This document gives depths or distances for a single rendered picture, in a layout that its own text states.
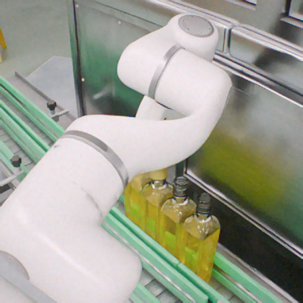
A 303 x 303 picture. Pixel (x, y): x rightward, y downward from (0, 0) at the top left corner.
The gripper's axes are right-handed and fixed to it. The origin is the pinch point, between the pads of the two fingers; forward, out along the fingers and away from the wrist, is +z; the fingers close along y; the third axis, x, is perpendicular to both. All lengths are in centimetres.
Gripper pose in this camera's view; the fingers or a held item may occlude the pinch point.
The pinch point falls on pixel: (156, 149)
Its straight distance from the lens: 76.3
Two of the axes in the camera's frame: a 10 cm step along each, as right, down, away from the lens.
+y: -7.5, 4.5, -4.9
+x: 6.4, 6.8, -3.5
